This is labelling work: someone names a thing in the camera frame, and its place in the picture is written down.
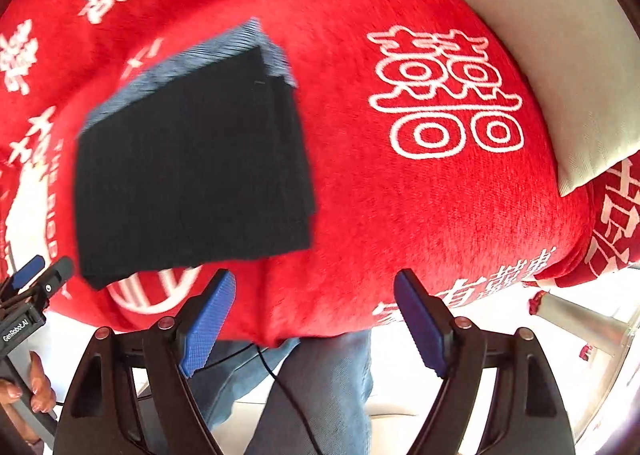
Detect black cable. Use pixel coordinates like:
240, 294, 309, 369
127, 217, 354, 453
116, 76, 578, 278
205, 342, 323, 455

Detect red printed blanket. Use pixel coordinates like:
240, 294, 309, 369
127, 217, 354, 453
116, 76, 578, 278
0, 0, 640, 346

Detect black pants with grey waistband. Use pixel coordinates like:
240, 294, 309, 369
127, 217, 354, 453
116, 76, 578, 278
74, 18, 318, 291

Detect white pillow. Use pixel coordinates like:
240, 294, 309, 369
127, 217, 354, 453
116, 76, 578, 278
446, 0, 640, 198

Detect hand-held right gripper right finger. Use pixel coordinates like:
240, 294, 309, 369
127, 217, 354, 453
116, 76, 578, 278
394, 269, 573, 455

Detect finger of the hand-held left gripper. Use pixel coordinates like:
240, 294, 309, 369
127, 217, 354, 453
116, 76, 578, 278
30, 256, 76, 308
0, 255, 47, 301

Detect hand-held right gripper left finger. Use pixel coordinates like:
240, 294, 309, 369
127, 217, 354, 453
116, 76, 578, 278
52, 269, 236, 455

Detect person's left hand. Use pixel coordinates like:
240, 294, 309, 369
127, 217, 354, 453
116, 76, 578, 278
0, 351, 57, 443

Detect person's legs in blue jeans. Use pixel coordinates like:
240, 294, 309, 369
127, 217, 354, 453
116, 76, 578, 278
190, 327, 375, 455

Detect grey metal furniture leg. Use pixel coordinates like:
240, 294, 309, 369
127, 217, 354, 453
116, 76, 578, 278
541, 291, 632, 360

